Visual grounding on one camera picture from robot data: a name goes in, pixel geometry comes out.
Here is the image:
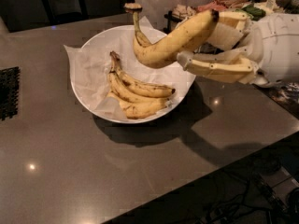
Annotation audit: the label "black mesh mat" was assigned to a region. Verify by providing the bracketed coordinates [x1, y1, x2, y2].
[0, 67, 21, 120]

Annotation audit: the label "pink snack packets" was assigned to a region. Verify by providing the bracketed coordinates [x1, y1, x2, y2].
[196, 2, 226, 12]

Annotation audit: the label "green snack packets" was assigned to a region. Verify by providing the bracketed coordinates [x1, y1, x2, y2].
[242, 4, 266, 21]

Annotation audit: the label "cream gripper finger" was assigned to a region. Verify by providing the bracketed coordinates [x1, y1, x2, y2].
[186, 10, 251, 52]
[177, 48, 258, 84]

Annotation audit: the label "dark appliance in background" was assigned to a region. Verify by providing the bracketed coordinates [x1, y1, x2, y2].
[41, 0, 88, 25]

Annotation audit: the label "white paper liner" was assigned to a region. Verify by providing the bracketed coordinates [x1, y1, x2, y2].
[64, 14, 197, 121]

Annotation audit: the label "yellow banana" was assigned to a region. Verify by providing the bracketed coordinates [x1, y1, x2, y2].
[107, 72, 169, 105]
[107, 91, 168, 119]
[124, 3, 219, 69]
[110, 51, 176, 98]

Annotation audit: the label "black wire snack rack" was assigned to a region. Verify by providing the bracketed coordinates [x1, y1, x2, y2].
[164, 0, 293, 35]

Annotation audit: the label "yellow banana bottom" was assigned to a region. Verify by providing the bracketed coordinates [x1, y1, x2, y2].
[107, 91, 168, 119]

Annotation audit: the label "black cables under table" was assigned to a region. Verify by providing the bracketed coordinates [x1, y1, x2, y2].
[174, 168, 299, 224]

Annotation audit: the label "white bowl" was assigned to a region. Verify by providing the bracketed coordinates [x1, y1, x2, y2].
[70, 24, 196, 125]

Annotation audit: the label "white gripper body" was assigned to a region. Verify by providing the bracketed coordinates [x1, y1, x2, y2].
[238, 13, 299, 88]

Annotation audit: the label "dark picture mat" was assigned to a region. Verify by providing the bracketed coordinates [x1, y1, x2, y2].
[261, 82, 299, 119]

